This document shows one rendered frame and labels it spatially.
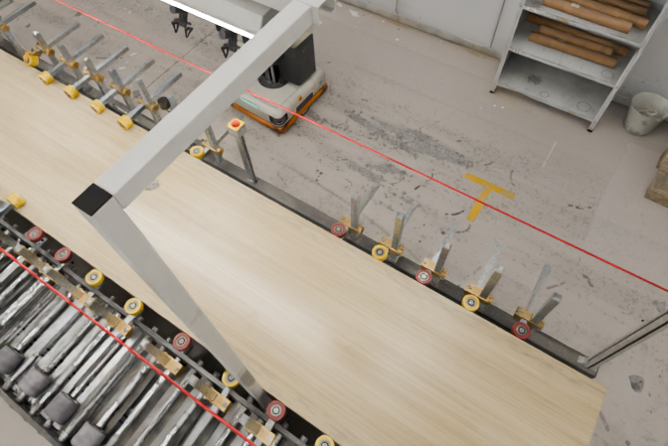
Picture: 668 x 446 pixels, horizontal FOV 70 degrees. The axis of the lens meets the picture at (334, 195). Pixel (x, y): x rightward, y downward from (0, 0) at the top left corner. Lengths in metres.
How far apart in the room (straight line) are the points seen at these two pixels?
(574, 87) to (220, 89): 3.93
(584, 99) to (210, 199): 3.19
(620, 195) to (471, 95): 1.44
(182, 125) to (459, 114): 3.57
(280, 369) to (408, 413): 0.58
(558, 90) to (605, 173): 0.81
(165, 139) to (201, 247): 1.72
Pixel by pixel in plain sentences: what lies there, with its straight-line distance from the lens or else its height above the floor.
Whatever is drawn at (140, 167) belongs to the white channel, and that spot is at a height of 2.46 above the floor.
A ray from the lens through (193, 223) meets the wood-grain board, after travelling 2.68.
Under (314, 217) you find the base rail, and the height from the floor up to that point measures 0.70.
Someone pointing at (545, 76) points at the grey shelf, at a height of 0.14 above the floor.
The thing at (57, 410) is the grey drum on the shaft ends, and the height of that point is 0.85.
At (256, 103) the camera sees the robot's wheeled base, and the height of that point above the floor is 0.27.
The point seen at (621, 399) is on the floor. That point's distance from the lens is 3.54.
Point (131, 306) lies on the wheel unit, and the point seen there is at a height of 0.91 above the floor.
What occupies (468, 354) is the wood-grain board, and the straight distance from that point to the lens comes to 2.34.
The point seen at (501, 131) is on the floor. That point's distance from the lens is 4.27.
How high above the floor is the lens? 3.11
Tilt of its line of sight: 57 degrees down
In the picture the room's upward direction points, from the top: 3 degrees counter-clockwise
